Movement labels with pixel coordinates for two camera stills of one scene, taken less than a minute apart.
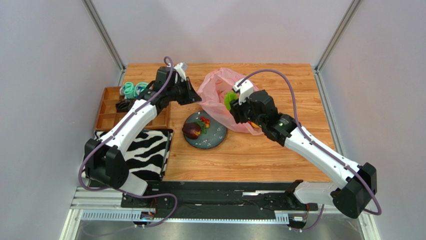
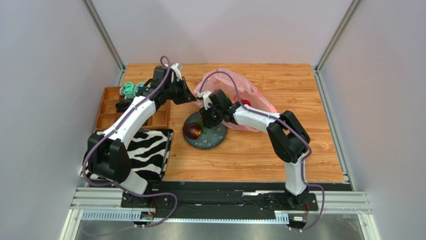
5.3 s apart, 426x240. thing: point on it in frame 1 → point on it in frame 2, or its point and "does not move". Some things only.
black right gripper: (240, 111) → (209, 116)
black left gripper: (191, 97) does not move
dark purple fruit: (191, 130) does not move
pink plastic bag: (216, 84) does not move
